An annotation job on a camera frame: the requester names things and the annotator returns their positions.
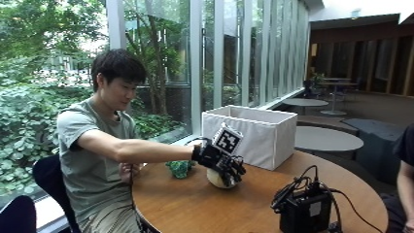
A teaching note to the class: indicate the white fabric storage box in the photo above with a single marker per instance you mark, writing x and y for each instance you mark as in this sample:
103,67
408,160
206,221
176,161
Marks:
255,139

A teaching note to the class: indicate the black electronics box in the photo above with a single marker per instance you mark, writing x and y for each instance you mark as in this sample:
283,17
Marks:
304,212

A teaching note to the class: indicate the green soft toy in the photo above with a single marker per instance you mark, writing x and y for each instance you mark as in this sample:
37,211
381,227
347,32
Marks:
180,168

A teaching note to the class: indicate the the person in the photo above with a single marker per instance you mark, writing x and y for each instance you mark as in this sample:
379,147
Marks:
92,155

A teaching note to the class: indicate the grey upholstered seat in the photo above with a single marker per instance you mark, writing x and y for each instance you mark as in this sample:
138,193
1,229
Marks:
380,142

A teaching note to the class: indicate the potted plant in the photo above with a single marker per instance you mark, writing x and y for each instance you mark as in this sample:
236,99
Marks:
319,78

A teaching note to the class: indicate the tall round wooden table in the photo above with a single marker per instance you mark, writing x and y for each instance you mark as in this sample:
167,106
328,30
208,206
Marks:
337,93

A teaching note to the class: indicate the black chair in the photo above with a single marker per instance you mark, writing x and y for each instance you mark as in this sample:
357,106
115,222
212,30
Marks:
50,178
18,216

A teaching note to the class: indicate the round grey table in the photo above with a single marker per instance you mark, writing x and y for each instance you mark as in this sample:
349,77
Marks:
328,139
305,102

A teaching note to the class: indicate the cream round ball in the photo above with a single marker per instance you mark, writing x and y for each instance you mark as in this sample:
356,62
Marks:
216,180

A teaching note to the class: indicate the white marker cube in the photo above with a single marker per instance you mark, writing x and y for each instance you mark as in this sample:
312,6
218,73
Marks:
228,139

